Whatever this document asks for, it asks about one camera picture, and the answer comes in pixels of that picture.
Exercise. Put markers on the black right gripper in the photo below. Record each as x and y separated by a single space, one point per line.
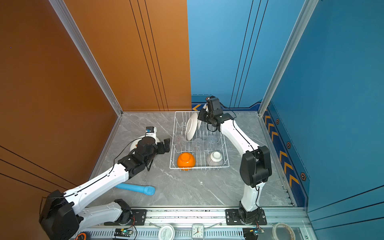
201 114

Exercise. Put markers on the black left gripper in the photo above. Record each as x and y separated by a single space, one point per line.
167 144

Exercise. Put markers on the white plate teal rim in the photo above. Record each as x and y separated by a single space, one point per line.
191 126

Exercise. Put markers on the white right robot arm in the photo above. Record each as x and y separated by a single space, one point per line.
255 168

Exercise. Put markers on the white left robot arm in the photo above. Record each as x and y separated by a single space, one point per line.
64 214

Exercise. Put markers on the clear glass tumbler left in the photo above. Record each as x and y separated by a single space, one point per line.
179 142

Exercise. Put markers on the orange bowl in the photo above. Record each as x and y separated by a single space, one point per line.
186 161

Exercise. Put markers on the clear glass tumbler middle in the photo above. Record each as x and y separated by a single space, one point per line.
198 145

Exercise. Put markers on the blue toy microphone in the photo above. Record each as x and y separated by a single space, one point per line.
147 190

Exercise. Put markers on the striped ceramic bowl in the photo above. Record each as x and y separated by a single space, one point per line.
215 159

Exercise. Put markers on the white round container lid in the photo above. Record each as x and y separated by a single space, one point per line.
166 232

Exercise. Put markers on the small white alarm clock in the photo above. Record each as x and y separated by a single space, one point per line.
198 232

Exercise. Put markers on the green circuit board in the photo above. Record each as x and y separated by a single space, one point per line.
124 233

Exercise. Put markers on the orange black tape measure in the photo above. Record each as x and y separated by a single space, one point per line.
83 236

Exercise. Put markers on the small circuit board right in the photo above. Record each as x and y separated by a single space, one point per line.
252 233

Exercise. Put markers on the roll of white tape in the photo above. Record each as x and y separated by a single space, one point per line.
280 228

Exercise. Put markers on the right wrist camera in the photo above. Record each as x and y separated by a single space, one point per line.
213 105

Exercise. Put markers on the white wire dish rack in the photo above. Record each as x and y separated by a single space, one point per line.
203 130

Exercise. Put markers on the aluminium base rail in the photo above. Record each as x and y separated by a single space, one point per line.
221 223

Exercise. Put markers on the aluminium corner post right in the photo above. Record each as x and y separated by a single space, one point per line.
292 43

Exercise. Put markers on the aluminium corner post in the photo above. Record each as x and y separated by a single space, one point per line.
76 36
292 43

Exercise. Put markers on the aluminium corner post left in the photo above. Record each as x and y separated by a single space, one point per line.
76 36

